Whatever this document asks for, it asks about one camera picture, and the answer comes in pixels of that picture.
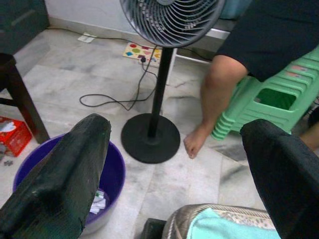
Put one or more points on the purple plastic bin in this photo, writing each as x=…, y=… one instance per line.
x=114, y=169

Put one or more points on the white paper carton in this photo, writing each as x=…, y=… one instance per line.
x=99, y=201

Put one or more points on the black bed frame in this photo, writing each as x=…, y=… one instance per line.
x=153, y=229

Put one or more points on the seated person in black shorts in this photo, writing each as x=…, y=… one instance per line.
x=269, y=37

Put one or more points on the white floor power socket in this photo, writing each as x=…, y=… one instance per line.
x=86, y=38

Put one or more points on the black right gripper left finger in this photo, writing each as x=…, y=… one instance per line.
x=57, y=179

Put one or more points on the turquoise blanket with colourful shapes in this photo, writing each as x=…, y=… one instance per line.
x=224, y=226

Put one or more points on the colourful shape puzzle board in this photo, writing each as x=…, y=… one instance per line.
x=135, y=51

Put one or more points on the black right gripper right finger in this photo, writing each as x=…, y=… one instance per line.
x=286, y=179

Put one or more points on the black standing fan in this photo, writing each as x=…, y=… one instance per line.
x=172, y=22

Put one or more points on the stacked green plastic stools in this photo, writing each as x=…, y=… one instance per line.
x=249, y=109

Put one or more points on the grey quilted spotted mattress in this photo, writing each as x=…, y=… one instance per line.
x=179, y=219

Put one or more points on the small red cardboard box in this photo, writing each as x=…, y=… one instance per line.
x=15, y=135

